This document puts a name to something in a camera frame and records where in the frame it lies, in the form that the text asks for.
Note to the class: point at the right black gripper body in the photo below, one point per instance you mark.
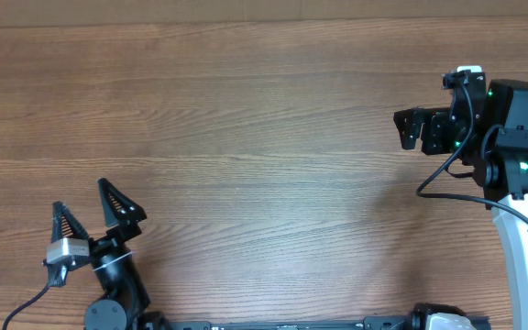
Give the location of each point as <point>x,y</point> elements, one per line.
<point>442,137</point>

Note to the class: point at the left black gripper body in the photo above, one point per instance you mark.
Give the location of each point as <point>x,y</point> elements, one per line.
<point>116,237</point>

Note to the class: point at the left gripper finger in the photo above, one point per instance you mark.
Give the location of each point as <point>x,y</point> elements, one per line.
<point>119,210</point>
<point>65,224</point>

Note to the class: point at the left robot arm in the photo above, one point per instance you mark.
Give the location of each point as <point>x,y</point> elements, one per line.
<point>125,298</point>

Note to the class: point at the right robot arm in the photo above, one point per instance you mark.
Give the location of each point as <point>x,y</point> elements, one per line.
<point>486,128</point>

